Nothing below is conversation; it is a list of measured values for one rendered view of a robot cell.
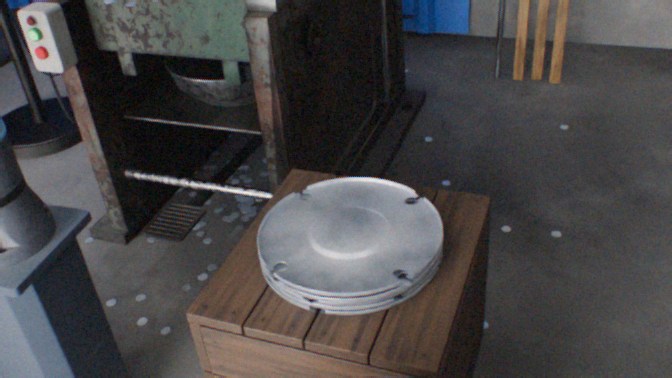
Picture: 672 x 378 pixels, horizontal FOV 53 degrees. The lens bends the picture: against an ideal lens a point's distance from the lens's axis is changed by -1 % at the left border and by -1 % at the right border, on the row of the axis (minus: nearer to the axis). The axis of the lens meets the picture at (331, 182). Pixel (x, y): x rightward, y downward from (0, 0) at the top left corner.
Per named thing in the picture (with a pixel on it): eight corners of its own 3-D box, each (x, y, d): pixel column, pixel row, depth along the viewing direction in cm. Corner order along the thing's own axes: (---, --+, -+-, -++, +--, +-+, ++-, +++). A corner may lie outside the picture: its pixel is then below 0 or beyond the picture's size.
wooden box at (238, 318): (436, 517, 107) (438, 372, 87) (225, 452, 119) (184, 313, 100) (483, 335, 137) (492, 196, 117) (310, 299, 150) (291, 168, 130)
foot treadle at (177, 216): (185, 258, 148) (180, 239, 145) (146, 250, 151) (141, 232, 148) (292, 126, 192) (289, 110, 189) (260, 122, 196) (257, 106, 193)
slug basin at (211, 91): (272, 126, 152) (266, 86, 147) (145, 111, 164) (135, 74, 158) (326, 63, 178) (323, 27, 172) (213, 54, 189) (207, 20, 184)
